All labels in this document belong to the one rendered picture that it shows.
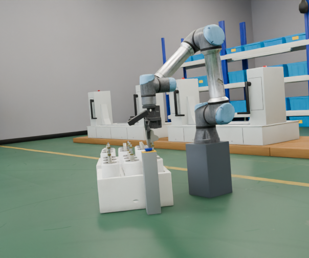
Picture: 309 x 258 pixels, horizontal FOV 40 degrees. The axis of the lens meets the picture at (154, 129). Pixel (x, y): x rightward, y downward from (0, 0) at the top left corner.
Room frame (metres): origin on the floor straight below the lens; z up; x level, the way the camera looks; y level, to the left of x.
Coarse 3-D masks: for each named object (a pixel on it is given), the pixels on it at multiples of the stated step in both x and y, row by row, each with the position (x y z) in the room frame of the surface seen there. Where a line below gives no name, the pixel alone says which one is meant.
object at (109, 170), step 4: (104, 164) 2.26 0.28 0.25; (108, 164) 2.25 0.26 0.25; (112, 164) 2.25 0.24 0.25; (116, 164) 2.26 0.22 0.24; (104, 168) 2.26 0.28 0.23; (108, 168) 2.25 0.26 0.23; (112, 168) 2.25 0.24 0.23; (116, 168) 2.26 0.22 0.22; (104, 172) 2.26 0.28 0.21; (108, 172) 2.25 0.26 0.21; (112, 172) 2.25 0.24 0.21; (116, 172) 2.26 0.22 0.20; (104, 176) 2.26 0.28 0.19; (108, 176) 2.25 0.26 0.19; (112, 176) 2.25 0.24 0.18; (116, 176) 2.26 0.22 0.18
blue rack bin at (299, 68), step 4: (288, 64) 6.82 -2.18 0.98; (292, 64) 6.76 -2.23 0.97; (296, 64) 6.70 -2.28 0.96; (300, 64) 6.65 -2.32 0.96; (304, 64) 6.59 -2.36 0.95; (288, 68) 6.83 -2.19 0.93; (292, 68) 6.77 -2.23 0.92; (296, 68) 6.71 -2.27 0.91; (300, 68) 6.65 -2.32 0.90; (304, 68) 6.59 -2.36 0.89; (292, 72) 6.78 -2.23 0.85; (296, 72) 6.72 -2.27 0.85; (300, 72) 6.66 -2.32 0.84; (304, 72) 6.59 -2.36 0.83
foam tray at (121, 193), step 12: (120, 168) 2.53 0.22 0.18; (108, 180) 2.22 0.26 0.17; (120, 180) 2.22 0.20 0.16; (132, 180) 2.23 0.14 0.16; (168, 180) 2.26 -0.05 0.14; (108, 192) 2.22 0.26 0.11; (120, 192) 2.22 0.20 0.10; (132, 192) 2.23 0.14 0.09; (144, 192) 2.24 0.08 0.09; (168, 192) 2.25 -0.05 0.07; (108, 204) 2.22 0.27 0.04; (120, 204) 2.22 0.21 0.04; (132, 204) 2.23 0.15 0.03; (144, 204) 2.24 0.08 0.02; (168, 204) 2.25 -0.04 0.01
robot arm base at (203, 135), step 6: (198, 126) 2.45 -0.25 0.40; (204, 126) 2.43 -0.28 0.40; (210, 126) 2.43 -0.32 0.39; (198, 132) 2.45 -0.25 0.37; (204, 132) 2.43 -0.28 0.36; (210, 132) 2.42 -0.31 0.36; (216, 132) 2.45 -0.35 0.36; (198, 138) 2.43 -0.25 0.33; (204, 138) 2.42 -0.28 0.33; (210, 138) 2.41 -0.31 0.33; (216, 138) 2.43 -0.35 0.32
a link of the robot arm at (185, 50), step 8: (192, 32) 2.40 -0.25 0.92; (184, 40) 2.42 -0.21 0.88; (184, 48) 2.39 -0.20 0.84; (192, 48) 2.39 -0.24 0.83; (176, 56) 2.36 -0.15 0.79; (184, 56) 2.38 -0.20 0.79; (168, 64) 2.34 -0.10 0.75; (176, 64) 2.35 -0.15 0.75; (160, 72) 2.31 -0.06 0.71; (168, 72) 2.32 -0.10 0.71
